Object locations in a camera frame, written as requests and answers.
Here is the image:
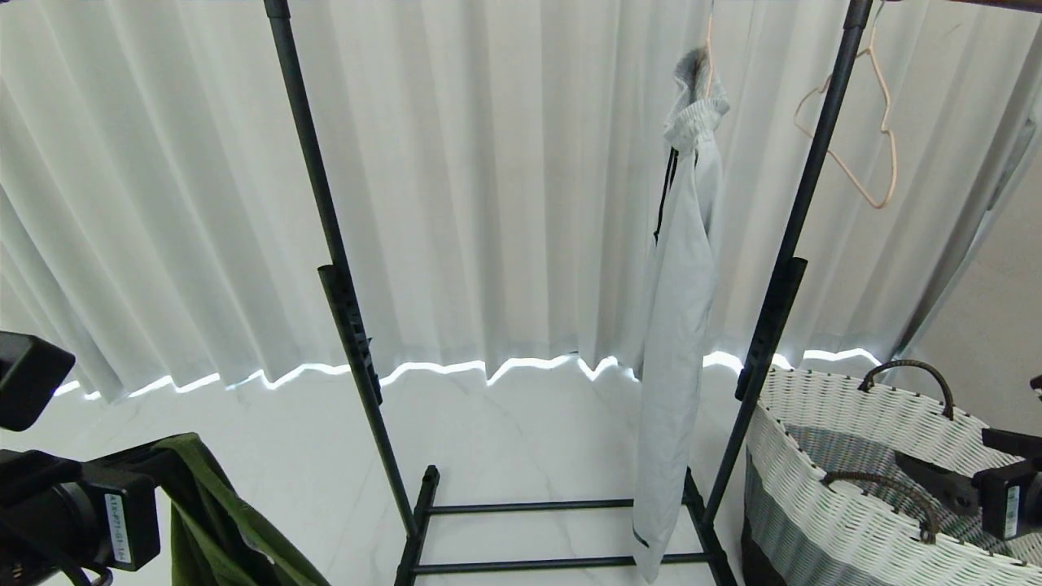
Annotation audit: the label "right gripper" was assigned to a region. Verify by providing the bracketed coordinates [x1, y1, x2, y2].
[895, 427, 1042, 542]

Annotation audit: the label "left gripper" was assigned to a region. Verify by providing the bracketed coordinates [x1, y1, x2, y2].
[12, 472, 162, 572]

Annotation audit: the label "green garment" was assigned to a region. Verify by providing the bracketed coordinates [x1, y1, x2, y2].
[151, 434, 331, 586]

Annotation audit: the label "pale grey shorts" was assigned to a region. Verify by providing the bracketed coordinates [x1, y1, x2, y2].
[631, 47, 731, 583]

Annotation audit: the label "pink clothes hanger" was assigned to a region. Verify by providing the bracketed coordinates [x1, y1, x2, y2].
[794, 0, 899, 210]
[703, 10, 719, 100]

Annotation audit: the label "white laundry basket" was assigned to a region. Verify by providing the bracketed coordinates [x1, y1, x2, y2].
[741, 360, 1042, 586]

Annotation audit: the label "black clothes rack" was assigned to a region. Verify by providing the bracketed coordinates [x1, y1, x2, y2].
[262, 0, 876, 586]

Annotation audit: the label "white curtain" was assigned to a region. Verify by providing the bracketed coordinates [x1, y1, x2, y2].
[0, 0, 1042, 401]

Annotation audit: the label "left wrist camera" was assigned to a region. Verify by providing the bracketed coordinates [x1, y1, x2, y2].
[0, 331, 99, 489]

